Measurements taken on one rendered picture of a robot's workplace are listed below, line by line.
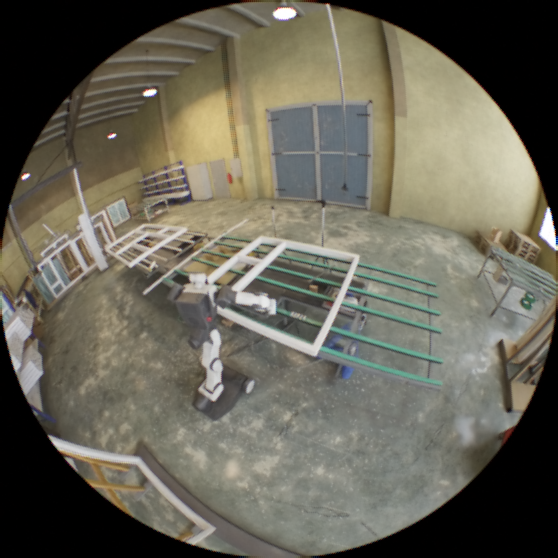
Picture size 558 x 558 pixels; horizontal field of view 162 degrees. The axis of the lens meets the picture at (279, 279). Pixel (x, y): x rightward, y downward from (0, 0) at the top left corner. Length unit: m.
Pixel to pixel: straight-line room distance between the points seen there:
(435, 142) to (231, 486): 8.67
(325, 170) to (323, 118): 1.99
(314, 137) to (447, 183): 4.89
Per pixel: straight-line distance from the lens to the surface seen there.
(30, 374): 4.92
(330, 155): 7.54
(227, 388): 2.29
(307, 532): 2.37
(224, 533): 2.44
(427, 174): 7.45
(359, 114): 7.36
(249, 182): 8.99
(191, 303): 1.39
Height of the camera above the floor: 2.20
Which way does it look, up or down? 38 degrees down
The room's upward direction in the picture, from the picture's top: 6 degrees counter-clockwise
